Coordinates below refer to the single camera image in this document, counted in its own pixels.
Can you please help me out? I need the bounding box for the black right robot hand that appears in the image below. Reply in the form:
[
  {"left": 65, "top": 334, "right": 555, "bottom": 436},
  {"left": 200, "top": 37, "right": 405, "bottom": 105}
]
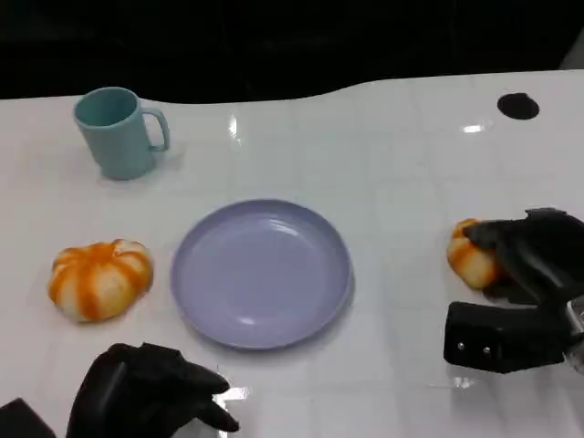
[{"left": 463, "top": 207, "right": 584, "bottom": 311}]

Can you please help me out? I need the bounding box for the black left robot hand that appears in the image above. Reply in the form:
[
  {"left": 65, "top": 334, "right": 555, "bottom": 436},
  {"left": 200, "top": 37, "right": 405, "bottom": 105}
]
[{"left": 66, "top": 342, "right": 241, "bottom": 438}]

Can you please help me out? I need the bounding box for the orange white toy bread roll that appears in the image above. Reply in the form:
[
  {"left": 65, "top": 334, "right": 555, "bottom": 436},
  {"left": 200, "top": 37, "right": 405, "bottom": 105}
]
[
  {"left": 47, "top": 238, "right": 154, "bottom": 323},
  {"left": 446, "top": 218, "right": 503, "bottom": 289}
]

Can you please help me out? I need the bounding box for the black round table grommet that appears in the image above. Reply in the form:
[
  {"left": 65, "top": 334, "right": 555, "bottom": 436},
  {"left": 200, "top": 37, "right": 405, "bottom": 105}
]
[{"left": 496, "top": 92, "right": 540, "bottom": 120}]

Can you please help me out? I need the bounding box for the lilac plate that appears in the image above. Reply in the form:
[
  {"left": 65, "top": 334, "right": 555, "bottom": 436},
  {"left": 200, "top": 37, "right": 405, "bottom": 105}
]
[{"left": 171, "top": 198, "right": 353, "bottom": 351}]

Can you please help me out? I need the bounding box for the pale green mug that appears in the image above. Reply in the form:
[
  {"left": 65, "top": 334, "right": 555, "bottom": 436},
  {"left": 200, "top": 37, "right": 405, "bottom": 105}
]
[{"left": 73, "top": 87, "right": 172, "bottom": 181}]

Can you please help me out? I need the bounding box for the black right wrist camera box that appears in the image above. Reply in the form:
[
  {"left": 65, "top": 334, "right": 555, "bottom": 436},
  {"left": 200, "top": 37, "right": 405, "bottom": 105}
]
[{"left": 443, "top": 300, "right": 571, "bottom": 374}]

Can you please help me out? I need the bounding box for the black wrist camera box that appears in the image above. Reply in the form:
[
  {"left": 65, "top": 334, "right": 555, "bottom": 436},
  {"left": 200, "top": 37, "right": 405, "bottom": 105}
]
[
  {"left": 0, "top": 397, "right": 57, "bottom": 438},
  {"left": 443, "top": 300, "right": 571, "bottom": 374}
]

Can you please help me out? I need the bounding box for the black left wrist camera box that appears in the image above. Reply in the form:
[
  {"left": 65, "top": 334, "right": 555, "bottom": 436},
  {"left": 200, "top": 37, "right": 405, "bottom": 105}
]
[{"left": 0, "top": 397, "right": 57, "bottom": 438}]

